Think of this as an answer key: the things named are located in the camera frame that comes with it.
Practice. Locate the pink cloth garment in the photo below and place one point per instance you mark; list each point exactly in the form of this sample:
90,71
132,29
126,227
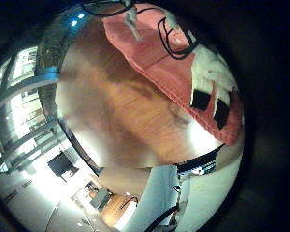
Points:
158,58

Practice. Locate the wooden side table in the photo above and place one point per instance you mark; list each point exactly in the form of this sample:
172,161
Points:
114,212

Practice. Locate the metal framed glass partition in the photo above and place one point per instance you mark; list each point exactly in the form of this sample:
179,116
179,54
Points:
22,96

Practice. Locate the grey box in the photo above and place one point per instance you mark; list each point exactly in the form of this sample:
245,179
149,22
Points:
100,198

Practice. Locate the black monitor screen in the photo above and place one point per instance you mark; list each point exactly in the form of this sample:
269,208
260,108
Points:
63,164

